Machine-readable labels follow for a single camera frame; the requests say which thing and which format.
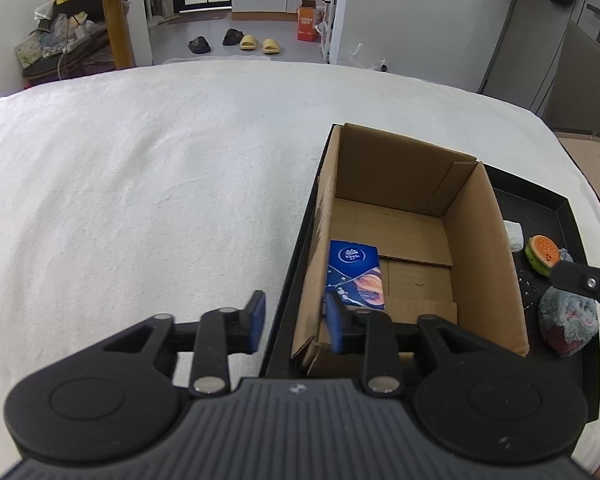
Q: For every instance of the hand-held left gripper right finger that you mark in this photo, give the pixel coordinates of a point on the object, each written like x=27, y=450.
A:
x=334, y=325

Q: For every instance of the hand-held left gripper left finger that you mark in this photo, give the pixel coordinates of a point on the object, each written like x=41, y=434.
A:
x=256, y=322

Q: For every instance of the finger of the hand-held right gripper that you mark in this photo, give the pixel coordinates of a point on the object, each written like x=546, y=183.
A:
x=580, y=277

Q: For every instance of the grey fluffy plush toy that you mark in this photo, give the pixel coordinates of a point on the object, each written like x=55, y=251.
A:
x=565, y=320

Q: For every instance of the hamburger plush toy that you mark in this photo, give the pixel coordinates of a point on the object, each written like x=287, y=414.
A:
x=542, y=252

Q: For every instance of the blue tissue pack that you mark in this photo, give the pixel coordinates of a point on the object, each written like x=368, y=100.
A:
x=355, y=270

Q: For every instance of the small white soft pack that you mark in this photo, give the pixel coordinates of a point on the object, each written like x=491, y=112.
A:
x=514, y=235

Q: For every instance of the black tray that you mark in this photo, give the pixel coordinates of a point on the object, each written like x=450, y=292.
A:
x=530, y=205

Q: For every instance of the brown cardboard box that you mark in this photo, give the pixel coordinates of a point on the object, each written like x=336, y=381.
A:
x=410, y=175

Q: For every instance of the grey leaning board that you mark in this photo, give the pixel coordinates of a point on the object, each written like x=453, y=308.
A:
x=580, y=80

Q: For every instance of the yellow slipper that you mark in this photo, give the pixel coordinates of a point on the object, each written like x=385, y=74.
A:
x=270, y=45
x=248, y=42

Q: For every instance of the black slipper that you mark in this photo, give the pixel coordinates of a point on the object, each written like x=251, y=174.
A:
x=232, y=37
x=199, y=45

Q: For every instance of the orange cardboard box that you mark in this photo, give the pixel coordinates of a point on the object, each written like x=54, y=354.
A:
x=307, y=22

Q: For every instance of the white storage rack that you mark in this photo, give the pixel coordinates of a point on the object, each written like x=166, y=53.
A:
x=330, y=20

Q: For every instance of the round yellow table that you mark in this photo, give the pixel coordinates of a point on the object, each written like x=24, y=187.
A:
x=117, y=25

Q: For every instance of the pile of household clutter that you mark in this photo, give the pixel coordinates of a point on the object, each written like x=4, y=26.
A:
x=60, y=45

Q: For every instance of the brown board in black frame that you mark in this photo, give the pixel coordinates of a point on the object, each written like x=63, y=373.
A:
x=592, y=160

